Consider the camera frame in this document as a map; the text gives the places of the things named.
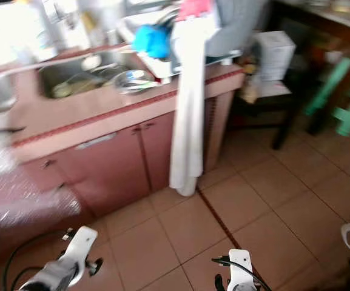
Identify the black flat strip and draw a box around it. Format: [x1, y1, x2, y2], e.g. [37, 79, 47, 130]
[0, 126, 27, 135]

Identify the steel colander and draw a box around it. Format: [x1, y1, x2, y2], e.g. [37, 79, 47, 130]
[115, 69, 163, 95]

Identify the white dish rack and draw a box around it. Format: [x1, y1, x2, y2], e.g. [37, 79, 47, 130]
[117, 12, 245, 79]

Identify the red cloth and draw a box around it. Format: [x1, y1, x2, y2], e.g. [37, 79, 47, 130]
[178, 0, 221, 22]

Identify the dark wooden stool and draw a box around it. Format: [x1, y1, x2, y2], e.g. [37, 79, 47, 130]
[232, 79, 312, 152]

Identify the white towel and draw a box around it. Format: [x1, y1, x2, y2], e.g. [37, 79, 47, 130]
[169, 15, 224, 198]

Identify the blue cloth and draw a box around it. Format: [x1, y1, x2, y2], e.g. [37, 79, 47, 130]
[132, 24, 172, 60]

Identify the wide maroon cabinet door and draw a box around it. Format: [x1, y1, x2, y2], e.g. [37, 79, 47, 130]
[26, 130, 148, 216]

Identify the white cardboard box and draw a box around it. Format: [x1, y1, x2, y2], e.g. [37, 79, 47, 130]
[254, 30, 297, 82]

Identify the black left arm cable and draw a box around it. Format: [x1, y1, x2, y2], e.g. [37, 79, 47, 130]
[4, 239, 69, 291]

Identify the grey cloth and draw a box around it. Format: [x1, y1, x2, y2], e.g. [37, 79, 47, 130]
[214, 0, 268, 61]

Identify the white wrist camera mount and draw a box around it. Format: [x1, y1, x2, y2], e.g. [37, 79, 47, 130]
[226, 249, 257, 291]
[59, 226, 98, 276]

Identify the white plastic pipe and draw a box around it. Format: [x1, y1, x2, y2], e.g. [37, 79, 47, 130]
[0, 52, 84, 79]

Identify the clear bubble wrap sheet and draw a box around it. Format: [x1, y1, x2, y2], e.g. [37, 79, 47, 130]
[0, 112, 81, 234]

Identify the chrome sink faucet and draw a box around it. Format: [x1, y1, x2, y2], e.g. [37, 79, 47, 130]
[41, 0, 90, 52]

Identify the narrow maroon cabinet door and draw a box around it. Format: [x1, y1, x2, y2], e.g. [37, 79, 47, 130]
[138, 112, 175, 192]

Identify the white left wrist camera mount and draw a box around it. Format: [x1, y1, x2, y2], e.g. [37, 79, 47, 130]
[59, 226, 98, 276]

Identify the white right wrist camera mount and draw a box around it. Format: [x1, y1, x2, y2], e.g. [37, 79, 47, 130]
[226, 249, 257, 291]

